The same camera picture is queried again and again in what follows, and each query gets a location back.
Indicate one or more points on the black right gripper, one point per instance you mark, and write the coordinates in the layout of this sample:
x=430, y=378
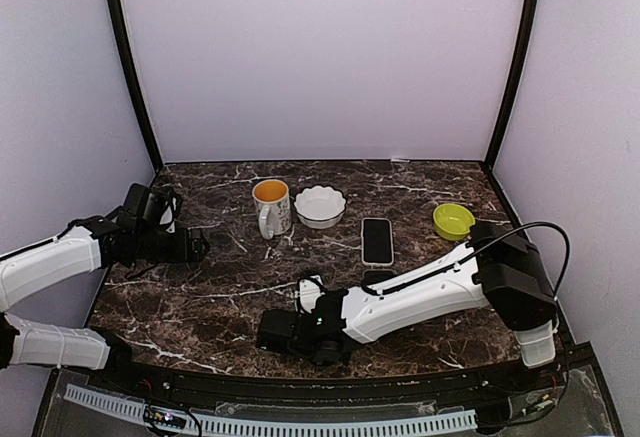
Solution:
x=290, y=312

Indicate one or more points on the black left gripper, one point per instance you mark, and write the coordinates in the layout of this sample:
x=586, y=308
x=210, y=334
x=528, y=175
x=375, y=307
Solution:
x=194, y=255

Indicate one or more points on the silver-edged phone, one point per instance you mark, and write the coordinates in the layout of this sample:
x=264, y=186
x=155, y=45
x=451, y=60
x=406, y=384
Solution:
x=374, y=276

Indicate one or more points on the beige phone case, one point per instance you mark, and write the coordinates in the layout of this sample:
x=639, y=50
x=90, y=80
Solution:
x=362, y=242

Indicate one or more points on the black phone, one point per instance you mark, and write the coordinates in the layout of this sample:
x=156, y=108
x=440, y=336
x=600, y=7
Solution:
x=377, y=240

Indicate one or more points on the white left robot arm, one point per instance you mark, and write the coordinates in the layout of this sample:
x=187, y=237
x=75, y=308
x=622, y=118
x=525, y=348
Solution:
x=84, y=246

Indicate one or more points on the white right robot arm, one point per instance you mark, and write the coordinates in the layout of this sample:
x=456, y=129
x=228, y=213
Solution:
x=502, y=270

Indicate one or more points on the white floral mug orange inside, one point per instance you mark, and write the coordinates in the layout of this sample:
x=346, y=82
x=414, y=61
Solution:
x=273, y=206

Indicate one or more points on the white scalloped dish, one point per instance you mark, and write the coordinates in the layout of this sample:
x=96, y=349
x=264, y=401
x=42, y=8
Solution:
x=320, y=207

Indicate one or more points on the small circuit board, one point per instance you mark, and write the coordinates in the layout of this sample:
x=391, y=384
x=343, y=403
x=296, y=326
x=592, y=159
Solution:
x=158, y=418

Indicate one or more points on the lime green bowl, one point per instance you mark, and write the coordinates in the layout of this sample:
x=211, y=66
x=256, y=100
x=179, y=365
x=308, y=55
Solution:
x=453, y=222

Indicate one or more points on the black left frame post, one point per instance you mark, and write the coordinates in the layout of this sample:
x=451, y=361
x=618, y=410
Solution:
x=120, y=32

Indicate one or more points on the black frame post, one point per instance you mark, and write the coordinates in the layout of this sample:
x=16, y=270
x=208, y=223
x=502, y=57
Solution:
x=516, y=68
x=120, y=32

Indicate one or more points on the black right frame post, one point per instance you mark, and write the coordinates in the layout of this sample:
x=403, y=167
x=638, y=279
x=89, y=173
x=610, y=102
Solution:
x=516, y=68

